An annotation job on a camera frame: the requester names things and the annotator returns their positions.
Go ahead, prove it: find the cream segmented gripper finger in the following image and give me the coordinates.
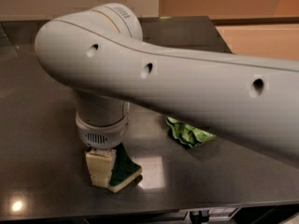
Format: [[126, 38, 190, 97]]
[[85, 149, 116, 188]]

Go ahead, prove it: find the green and yellow sponge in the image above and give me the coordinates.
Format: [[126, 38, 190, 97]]
[[108, 144, 142, 193]]

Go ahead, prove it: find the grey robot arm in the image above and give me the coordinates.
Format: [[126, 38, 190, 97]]
[[35, 4, 299, 187]]

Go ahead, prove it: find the green crumpled snack bag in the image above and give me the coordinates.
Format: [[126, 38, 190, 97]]
[[165, 117, 216, 148]]

